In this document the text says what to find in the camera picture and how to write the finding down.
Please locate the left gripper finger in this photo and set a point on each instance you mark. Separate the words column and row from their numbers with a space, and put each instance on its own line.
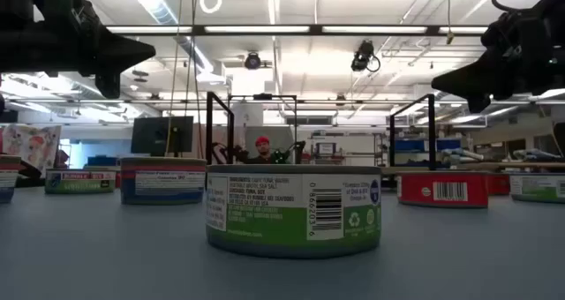
column 128, row 52

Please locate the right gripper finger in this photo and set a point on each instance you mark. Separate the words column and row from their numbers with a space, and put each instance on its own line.
column 472, row 79

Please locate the green tuna can silver lid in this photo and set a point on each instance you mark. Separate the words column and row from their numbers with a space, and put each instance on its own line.
column 79, row 185
column 265, row 220
column 538, row 194

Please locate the blue seafood can gold lid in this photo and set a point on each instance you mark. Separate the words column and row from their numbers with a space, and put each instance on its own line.
column 8, row 181
column 163, row 189

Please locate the black background robot arm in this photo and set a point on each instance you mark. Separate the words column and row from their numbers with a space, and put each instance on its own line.
column 287, row 154

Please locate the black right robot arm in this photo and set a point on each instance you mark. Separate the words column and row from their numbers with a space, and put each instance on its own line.
column 557, row 4

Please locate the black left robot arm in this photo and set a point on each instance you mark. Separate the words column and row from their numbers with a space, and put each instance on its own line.
column 17, row 26

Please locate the pale background robot arm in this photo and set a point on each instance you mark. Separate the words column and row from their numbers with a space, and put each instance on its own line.
column 534, row 154
column 459, row 153

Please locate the black computer monitor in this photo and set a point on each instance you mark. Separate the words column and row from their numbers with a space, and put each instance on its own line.
column 150, row 134

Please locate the blue storage bins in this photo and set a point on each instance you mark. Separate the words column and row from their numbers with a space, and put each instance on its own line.
column 415, row 145

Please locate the floral printed board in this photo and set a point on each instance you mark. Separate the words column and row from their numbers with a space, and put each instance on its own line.
column 31, row 143

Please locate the blue crate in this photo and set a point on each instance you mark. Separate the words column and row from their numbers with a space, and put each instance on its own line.
column 101, row 161

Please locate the small white screen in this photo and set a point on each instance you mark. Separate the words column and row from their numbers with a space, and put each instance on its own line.
column 326, row 148

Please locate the person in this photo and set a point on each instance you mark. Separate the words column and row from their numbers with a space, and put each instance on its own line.
column 263, row 147

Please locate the blue table mat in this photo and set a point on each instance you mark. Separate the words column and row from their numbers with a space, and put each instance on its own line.
column 110, row 247

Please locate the black round ceiling camera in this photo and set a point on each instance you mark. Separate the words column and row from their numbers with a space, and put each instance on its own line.
column 252, row 62

